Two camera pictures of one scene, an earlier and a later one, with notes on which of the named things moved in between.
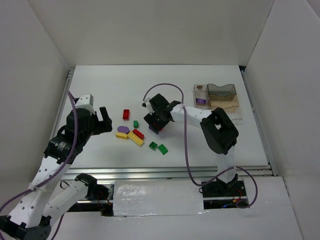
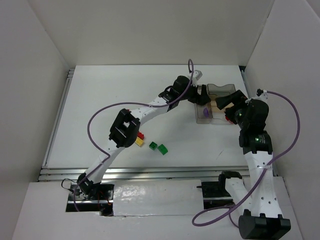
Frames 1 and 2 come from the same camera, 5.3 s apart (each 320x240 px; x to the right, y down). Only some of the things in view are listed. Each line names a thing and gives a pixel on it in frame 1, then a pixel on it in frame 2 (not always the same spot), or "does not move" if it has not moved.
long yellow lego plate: [135, 138] does not move
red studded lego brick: [138, 134] does not move
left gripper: [99, 122] → [200, 93]
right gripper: [155, 120] → [236, 97]
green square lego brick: [153, 145] does not move
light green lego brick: [162, 149] does not move
